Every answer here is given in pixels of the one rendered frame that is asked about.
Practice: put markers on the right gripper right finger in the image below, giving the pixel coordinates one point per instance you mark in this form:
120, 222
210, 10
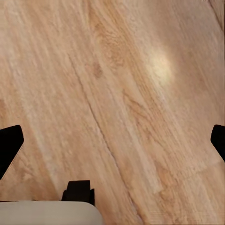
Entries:
218, 139

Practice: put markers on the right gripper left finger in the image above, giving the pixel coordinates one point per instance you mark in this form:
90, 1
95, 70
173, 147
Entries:
11, 140

